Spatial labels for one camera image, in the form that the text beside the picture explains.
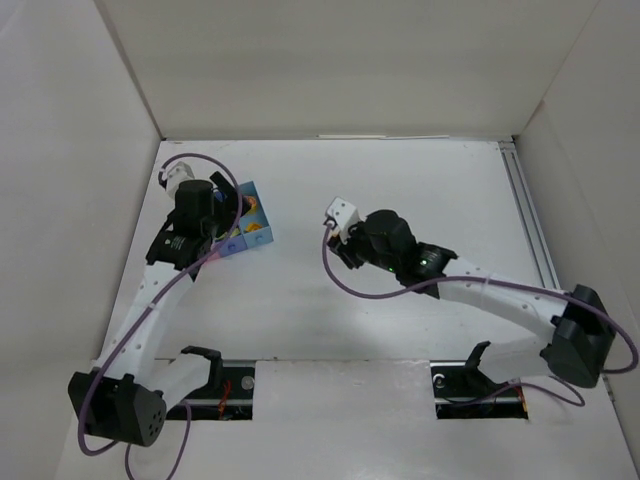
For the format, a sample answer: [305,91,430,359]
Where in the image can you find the yellow orange long lego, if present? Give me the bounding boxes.
[244,222,263,233]

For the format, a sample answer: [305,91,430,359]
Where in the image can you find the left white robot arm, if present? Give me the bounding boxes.
[68,172,249,455]

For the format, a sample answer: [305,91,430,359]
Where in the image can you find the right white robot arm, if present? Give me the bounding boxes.
[325,200,616,388]

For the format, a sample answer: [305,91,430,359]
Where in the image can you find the dark blue drawer bin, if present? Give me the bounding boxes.
[218,234,247,257]

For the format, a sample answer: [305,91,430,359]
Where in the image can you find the pink drawer bin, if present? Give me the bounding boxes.
[198,244,220,264]

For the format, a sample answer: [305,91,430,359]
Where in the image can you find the white strip back edge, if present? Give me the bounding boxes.
[315,134,451,141]

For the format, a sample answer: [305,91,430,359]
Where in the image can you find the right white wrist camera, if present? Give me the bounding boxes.
[324,196,361,243]

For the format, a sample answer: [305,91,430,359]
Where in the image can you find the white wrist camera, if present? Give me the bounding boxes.
[324,196,361,243]
[159,161,195,199]

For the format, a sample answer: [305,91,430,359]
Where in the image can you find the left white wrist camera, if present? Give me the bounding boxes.
[159,161,195,199]

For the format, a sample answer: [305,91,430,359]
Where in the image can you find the aluminium rail right edge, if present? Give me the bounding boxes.
[498,140,560,290]

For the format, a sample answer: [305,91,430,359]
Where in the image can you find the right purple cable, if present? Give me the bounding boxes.
[320,222,640,409]

